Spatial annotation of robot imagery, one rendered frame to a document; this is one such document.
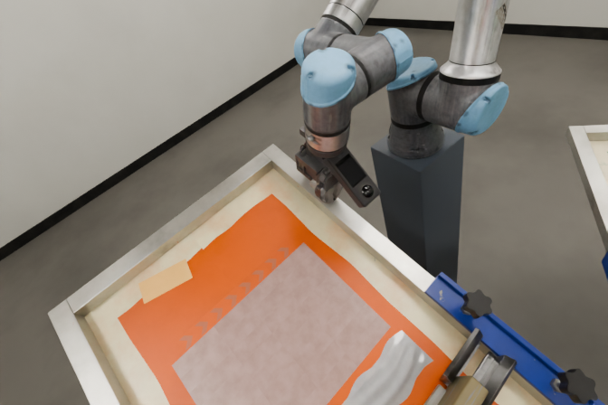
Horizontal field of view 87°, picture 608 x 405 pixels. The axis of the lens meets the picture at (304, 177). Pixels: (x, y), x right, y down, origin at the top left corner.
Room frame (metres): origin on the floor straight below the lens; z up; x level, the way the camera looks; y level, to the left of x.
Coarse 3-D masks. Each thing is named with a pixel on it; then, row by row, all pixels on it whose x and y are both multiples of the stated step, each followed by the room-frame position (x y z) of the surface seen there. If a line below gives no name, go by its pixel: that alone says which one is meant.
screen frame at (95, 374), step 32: (256, 160) 0.66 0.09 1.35; (288, 160) 0.64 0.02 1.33; (224, 192) 0.60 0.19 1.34; (192, 224) 0.55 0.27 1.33; (352, 224) 0.44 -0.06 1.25; (128, 256) 0.51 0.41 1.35; (160, 256) 0.51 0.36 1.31; (384, 256) 0.36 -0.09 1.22; (96, 288) 0.46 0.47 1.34; (416, 288) 0.29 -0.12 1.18; (64, 320) 0.41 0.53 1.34; (448, 320) 0.24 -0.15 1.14; (96, 352) 0.35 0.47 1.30; (96, 384) 0.29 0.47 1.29
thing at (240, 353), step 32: (192, 288) 0.43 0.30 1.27; (224, 288) 0.41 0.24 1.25; (128, 320) 0.40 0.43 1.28; (160, 320) 0.39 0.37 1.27; (192, 320) 0.37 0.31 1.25; (224, 320) 0.35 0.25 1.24; (256, 320) 0.33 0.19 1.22; (160, 352) 0.33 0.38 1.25; (192, 352) 0.31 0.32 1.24; (224, 352) 0.30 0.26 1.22; (256, 352) 0.28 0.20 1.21; (160, 384) 0.28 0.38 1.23; (192, 384) 0.26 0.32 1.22; (224, 384) 0.25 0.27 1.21; (256, 384) 0.24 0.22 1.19; (288, 384) 0.22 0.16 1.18
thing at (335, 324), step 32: (256, 224) 0.53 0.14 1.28; (288, 224) 0.51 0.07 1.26; (224, 256) 0.48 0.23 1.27; (256, 256) 0.46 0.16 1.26; (320, 256) 0.42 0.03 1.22; (256, 288) 0.39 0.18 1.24; (288, 288) 0.37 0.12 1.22; (320, 288) 0.36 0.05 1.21; (352, 288) 0.34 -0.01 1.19; (288, 320) 0.32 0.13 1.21; (320, 320) 0.30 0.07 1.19; (352, 320) 0.29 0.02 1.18; (384, 320) 0.27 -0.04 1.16; (288, 352) 0.27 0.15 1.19; (320, 352) 0.25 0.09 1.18; (352, 352) 0.24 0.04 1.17; (320, 384) 0.21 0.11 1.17; (352, 384) 0.19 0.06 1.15; (416, 384) 0.16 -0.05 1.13
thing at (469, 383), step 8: (456, 376) 0.15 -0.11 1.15; (464, 376) 0.14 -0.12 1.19; (472, 376) 0.13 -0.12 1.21; (456, 384) 0.13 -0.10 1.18; (464, 384) 0.12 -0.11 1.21; (472, 384) 0.12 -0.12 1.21; (480, 384) 0.11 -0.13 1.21; (448, 392) 0.13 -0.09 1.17; (456, 392) 0.12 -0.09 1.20; (464, 392) 0.11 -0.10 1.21; (472, 392) 0.11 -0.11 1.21; (480, 392) 0.11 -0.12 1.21; (488, 392) 0.10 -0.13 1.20; (440, 400) 0.13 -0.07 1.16; (448, 400) 0.11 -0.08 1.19; (456, 400) 0.11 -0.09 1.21; (464, 400) 0.10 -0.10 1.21; (472, 400) 0.10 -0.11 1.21; (480, 400) 0.10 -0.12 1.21
